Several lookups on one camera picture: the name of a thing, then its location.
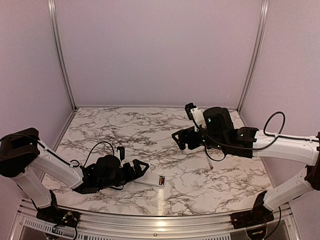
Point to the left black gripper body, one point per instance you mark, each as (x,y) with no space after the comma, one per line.
(125,178)

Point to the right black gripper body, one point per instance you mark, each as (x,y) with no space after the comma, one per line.
(193,143)

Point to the white remote control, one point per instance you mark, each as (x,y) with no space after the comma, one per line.
(149,178)

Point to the silver pen tool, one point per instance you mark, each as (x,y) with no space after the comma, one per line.
(209,161)

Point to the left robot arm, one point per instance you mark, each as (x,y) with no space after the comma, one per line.
(23,151)

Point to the battery in remote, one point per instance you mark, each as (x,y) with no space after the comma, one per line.
(161,180)

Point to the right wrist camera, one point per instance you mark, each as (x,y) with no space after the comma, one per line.
(196,116)

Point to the front aluminium rail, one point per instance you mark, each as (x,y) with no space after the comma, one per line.
(109,226)

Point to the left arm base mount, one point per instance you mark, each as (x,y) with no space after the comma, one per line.
(59,216)

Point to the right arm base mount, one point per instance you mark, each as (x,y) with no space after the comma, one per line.
(250,218)

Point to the right aluminium frame post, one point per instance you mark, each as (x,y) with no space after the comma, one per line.
(261,29)

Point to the aluminium frame post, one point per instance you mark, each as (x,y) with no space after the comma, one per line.
(59,51)
(261,29)

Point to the left aluminium frame post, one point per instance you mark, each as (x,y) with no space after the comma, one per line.
(59,51)

